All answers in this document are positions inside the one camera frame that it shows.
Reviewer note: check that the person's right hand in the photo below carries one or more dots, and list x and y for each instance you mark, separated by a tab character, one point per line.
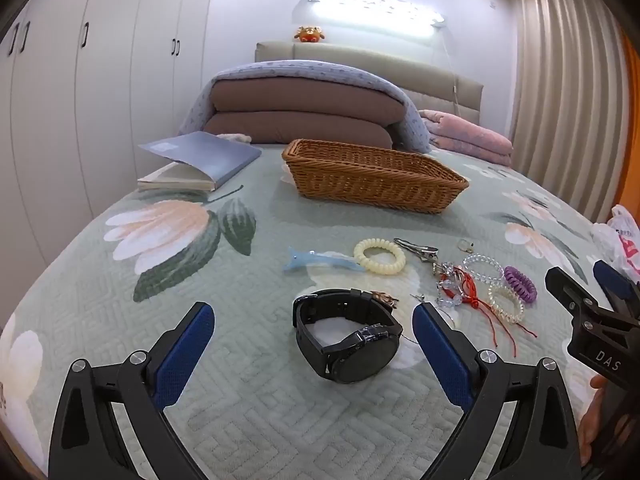
591	425

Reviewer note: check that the cream fluffy cloth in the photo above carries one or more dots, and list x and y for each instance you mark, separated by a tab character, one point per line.
234	137

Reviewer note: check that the small silver earring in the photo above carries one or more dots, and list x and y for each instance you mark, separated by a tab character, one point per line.
466	246

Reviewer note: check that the folded pink blanket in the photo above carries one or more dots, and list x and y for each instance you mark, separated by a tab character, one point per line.
470	137

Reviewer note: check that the silver hoop earring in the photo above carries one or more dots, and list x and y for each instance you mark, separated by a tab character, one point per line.
417	297

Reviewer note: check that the brown wicker basket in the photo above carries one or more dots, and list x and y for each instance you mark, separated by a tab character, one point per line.
370	187

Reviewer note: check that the bronze leaf brooch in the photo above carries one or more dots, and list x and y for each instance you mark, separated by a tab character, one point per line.
386	299

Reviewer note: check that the white wardrobe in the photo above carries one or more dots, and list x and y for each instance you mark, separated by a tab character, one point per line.
100	85

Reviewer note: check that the orange plush toy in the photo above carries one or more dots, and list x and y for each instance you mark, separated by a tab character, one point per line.
309	35

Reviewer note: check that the bright wall light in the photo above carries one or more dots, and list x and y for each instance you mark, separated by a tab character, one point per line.
370	10

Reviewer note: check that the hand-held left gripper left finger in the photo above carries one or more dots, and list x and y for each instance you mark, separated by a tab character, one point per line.
185	355

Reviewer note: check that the white plastic bag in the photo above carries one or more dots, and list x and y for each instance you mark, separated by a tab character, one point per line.
617	240

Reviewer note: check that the beige curtain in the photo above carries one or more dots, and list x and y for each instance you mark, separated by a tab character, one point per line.
565	95

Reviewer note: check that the grey-blue book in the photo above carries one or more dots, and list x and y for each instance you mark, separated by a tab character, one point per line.
210	155

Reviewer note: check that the blue dolphin hair clip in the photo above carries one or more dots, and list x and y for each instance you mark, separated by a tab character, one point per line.
300	259

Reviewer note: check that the silver metal hair clip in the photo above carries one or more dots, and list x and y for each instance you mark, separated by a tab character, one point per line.
420	251

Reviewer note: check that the beige padded headboard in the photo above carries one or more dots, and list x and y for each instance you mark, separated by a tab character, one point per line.
350	57

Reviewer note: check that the black wrist watch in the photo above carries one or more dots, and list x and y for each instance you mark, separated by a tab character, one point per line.
360	355

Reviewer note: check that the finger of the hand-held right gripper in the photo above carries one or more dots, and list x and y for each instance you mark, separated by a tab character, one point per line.
567	290
617	285

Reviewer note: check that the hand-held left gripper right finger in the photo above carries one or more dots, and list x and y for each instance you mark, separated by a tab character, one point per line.
440	355

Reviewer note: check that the folded brown and grey quilt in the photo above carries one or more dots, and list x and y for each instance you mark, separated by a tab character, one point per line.
300	97

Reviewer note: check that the green floral bedspread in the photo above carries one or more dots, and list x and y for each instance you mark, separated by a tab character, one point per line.
250	410

